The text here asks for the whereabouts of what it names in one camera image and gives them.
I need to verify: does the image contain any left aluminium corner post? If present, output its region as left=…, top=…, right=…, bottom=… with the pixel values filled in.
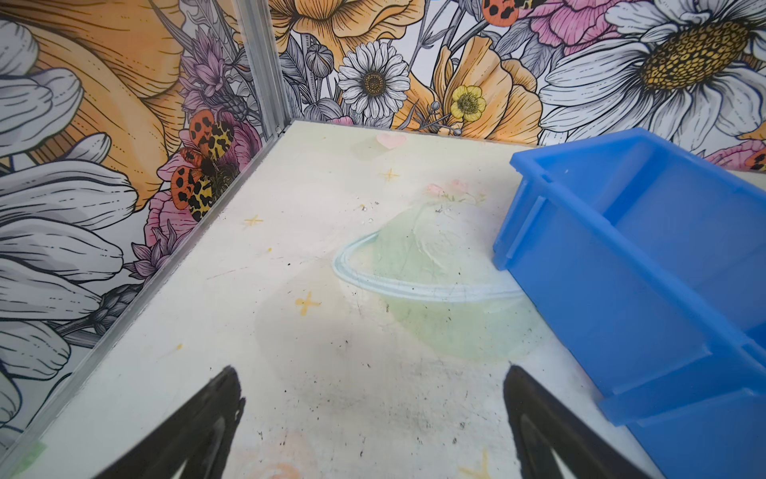
left=237, top=0, right=291, bottom=139

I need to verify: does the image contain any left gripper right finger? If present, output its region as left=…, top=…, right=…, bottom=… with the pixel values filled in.
left=503, top=365, right=648, bottom=478

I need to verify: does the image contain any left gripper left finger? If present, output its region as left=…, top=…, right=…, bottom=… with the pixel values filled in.
left=97, top=366, right=247, bottom=479

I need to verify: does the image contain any blue plastic storage bin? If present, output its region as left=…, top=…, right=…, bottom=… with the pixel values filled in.
left=494, top=129, right=765, bottom=478

